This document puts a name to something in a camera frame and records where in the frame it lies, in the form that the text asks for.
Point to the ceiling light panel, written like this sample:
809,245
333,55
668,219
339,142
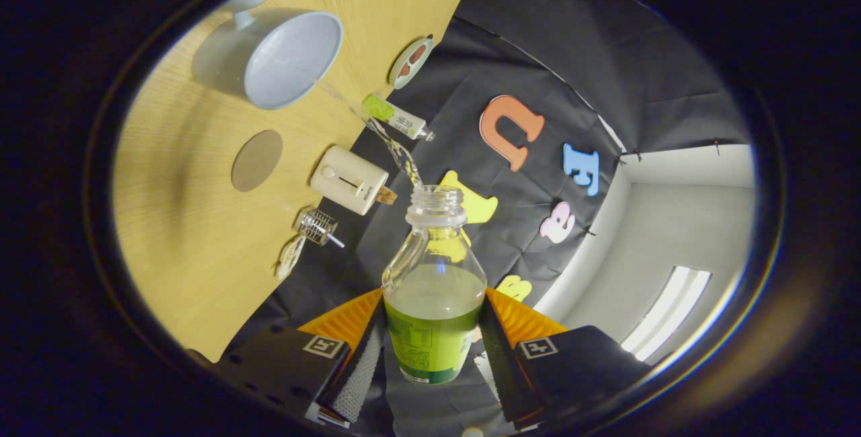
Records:
666,316

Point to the white food tray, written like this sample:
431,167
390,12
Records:
290,259

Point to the brown toast slice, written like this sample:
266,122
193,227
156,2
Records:
387,196

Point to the brown meat piece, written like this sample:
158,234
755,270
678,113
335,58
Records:
418,54
405,70

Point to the small white label bottle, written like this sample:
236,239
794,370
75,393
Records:
400,119

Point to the metal mesh glass jar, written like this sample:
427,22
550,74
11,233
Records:
315,225

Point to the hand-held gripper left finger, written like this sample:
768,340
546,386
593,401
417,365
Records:
363,363

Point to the green label juice bottle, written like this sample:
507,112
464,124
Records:
430,343

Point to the white toaster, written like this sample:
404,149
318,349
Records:
346,178

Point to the pale green plate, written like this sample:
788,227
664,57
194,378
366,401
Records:
398,81

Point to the wooden table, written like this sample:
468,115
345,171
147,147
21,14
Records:
168,222

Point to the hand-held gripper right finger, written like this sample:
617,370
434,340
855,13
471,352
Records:
498,370

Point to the round brown coaster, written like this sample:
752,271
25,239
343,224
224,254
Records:
257,161

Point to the white cup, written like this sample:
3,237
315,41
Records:
222,67

